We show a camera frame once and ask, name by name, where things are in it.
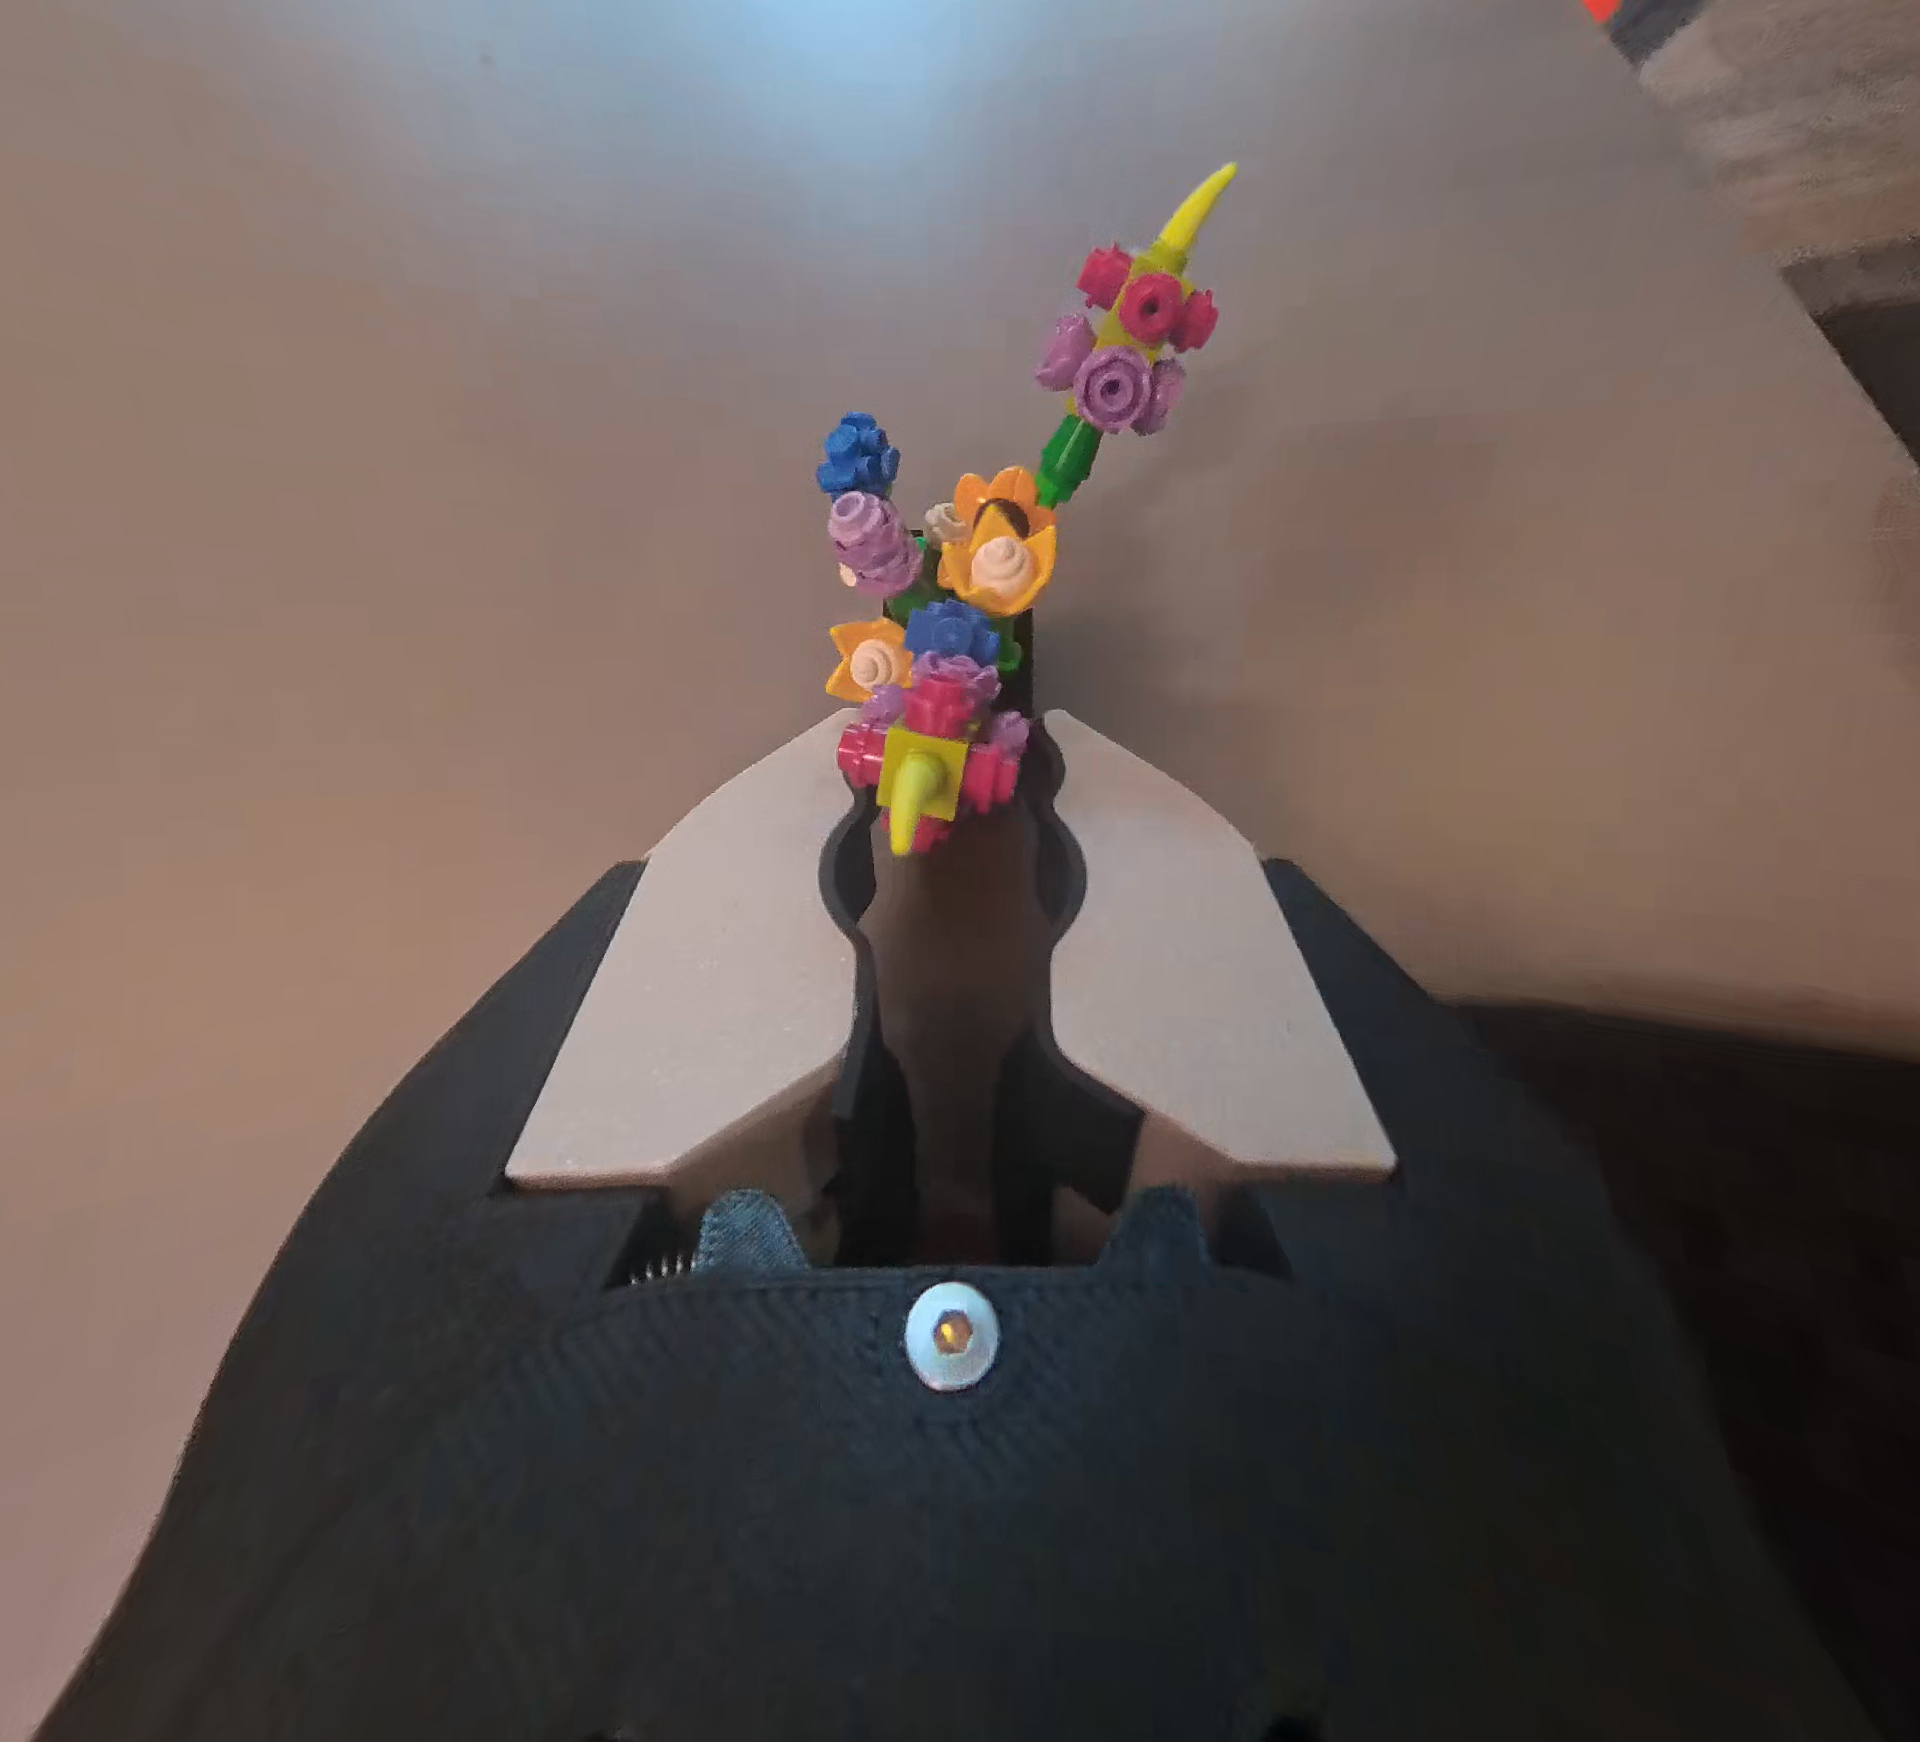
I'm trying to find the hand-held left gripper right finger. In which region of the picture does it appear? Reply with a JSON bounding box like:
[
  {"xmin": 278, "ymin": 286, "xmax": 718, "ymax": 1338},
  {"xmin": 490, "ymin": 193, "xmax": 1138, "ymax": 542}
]
[{"xmin": 997, "ymin": 707, "xmax": 1401, "ymax": 1265}]

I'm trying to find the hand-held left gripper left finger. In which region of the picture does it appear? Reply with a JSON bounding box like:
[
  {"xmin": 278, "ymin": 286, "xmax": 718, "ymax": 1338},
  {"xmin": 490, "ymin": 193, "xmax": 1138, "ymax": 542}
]
[{"xmin": 506, "ymin": 707, "xmax": 920, "ymax": 1268}]

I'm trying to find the pink purple lego flower spike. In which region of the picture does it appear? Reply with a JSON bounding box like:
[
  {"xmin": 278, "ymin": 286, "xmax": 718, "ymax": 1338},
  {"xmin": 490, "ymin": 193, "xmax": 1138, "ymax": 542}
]
[
  {"xmin": 1032, "ymin": 160, "xmax": 1241, "ymax": 511},
  {"xmin": 837, "ymin": 655, "xmax": 1033, "ymax": 859}
]

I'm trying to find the black lego vase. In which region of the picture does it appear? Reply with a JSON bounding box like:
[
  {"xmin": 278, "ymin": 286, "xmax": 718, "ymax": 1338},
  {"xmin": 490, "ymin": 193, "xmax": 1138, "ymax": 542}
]
[{"xmin": 882, "ymin": 528, "xmax": 1048, "ymax": 725}]

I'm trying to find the blue lego flower stem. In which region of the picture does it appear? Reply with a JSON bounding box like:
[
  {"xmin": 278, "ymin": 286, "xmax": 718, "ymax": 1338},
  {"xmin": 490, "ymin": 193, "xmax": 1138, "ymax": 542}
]
[
  {"xmin": 905, "ymin": 597, "xmax": 1003, "ymax": 670},
  {"xmin": 814, "ymin": 412, "xmax": 903, "ymax": 500}
]

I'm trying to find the orange flower with stem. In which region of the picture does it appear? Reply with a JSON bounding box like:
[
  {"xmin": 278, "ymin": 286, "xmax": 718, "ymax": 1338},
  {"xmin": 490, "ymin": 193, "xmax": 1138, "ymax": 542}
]
[{"xmin": 936, "ymin": 520, "xmax": 1062, "ymax": 618}]

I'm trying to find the yellow lego tulip stem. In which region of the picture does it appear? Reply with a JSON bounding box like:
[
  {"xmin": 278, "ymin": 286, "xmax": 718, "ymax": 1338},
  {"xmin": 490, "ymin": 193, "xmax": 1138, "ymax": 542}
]
[{"xmin": 825, "ymin": 616, "xmax": 916, "ymax": 707}]

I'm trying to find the black padded cushion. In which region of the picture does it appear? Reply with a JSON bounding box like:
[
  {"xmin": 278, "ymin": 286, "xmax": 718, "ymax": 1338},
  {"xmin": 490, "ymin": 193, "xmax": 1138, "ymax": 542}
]
[{"xmin": 1441, "ymin": 999, "xmax": 1920, "ymax": 1742}]

